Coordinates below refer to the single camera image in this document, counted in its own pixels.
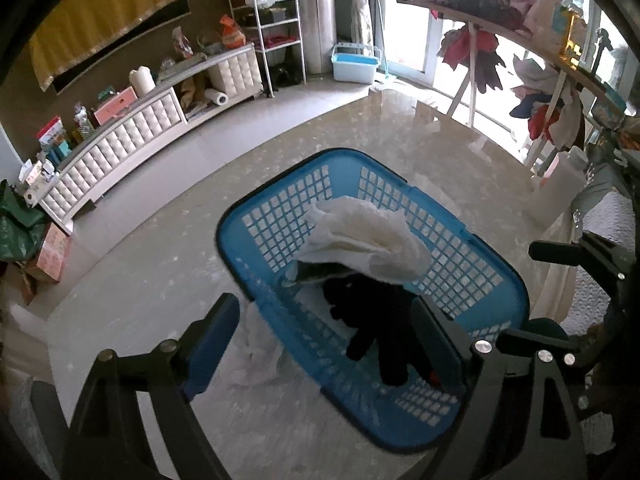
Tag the blue white storage bin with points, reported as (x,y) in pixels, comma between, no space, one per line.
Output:
(355,63)

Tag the white paper roll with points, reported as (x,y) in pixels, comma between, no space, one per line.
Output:
(216,97)

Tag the orange bag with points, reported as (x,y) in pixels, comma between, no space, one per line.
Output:
(232,36)

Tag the wall mounted television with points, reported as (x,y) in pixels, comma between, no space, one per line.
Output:
(174,11)

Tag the white fluffy cloth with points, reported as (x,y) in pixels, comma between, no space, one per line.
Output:
(373,241)

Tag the white tufted tv cabinet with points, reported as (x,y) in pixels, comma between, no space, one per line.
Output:
(146,127)

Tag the patterned curtain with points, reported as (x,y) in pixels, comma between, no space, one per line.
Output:
(326,22)

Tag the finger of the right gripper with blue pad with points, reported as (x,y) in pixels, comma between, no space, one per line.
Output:
(582,253)
(536,335)

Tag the drying rack with clothes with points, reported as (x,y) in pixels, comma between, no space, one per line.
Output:
(558,87)

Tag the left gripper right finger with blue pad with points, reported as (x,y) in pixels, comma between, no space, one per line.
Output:
(441,351)

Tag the white metal shelf rack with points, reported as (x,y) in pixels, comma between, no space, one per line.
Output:
(277,36)

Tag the pink cardboard box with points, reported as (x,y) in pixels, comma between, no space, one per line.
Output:
(48,265)

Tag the white quilted towel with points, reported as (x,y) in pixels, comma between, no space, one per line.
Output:
(254,352)

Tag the red white box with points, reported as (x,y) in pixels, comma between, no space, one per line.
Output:
(52,133)

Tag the white plastic jug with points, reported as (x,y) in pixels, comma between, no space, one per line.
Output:
(142,80)

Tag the blue plastic laundry basket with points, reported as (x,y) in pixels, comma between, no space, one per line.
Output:
(257,239)

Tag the black cloth with white strap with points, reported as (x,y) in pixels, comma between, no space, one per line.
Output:
(313,273)

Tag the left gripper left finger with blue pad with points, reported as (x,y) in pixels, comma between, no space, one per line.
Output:
(205,341)

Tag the green plastic bag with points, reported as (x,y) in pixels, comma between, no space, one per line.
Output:
(21,228)

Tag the pink drawer box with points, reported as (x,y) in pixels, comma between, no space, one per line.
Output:
(114,105)

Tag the black plush toy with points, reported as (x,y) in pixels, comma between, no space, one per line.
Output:
(379,313)

